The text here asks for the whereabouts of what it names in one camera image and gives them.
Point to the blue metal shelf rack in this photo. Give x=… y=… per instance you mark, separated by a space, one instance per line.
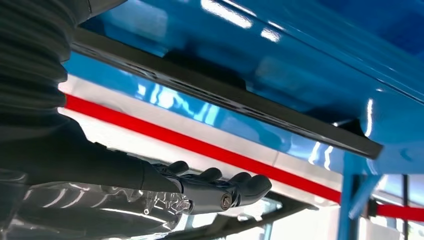
x=298 y=66

